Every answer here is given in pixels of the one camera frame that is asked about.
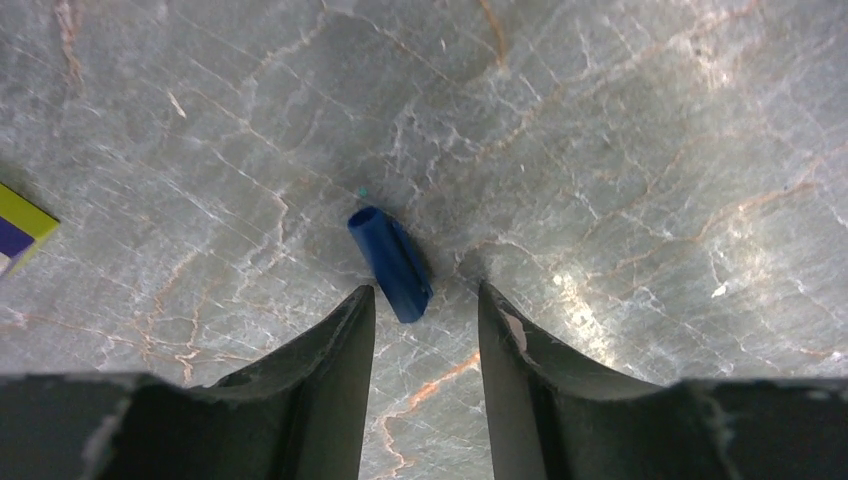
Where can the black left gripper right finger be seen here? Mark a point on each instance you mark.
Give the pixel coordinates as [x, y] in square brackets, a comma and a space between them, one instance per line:
[554, 413]

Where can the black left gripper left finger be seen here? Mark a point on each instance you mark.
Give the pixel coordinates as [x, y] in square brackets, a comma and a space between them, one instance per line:
[296, 413]

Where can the blue marker cap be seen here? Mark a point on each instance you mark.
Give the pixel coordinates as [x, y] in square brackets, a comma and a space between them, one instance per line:
[397, 267]

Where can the colourful toy block stack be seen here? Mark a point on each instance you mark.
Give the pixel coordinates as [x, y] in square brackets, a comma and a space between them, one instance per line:
[25, 228]

